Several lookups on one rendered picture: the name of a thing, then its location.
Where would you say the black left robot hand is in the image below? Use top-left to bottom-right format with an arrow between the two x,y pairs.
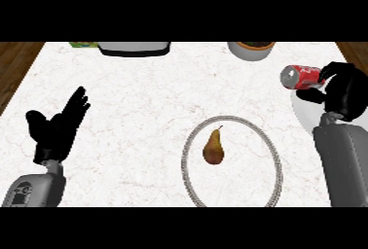
25,86 -> 91,166

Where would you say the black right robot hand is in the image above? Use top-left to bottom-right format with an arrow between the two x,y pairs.
294,61 -> 368,123

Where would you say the red soda can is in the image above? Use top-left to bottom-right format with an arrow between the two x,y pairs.
279,64 -> 328,90

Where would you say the white plate with grey rim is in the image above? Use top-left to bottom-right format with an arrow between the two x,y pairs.
180,115 -> 285,208

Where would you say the white plant pot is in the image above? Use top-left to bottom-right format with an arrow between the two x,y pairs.
226,41 -> 277,62

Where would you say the green box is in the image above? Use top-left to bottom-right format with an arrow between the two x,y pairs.
68,41 -> 100,49

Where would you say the grey and black appliance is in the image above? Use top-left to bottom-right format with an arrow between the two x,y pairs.
96,41 -> 173,58

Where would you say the brown pear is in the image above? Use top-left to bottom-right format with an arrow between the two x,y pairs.
201,125 -> 226,165

